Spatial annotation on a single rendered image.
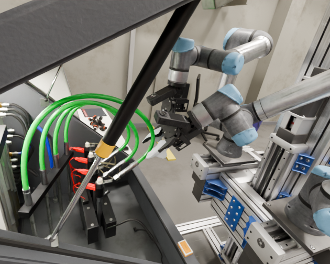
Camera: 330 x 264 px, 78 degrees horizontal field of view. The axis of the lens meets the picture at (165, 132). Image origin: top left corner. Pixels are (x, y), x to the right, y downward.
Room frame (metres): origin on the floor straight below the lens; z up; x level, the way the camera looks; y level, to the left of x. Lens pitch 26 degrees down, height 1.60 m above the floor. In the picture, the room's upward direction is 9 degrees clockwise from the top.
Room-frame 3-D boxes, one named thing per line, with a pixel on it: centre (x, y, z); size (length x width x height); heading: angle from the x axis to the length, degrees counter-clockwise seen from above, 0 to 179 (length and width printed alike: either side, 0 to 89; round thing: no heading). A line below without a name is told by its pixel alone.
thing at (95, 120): (1.22, 0.45, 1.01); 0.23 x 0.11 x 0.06; 32
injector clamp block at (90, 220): (0.62, 0.25, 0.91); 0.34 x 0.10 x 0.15; 32
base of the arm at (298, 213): (0.61, -0.60, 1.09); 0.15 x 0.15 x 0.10
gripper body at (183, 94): (0.79, -0.02, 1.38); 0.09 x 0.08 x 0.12; 122
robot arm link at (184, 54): (0.79, -0.02, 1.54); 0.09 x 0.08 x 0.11; 142
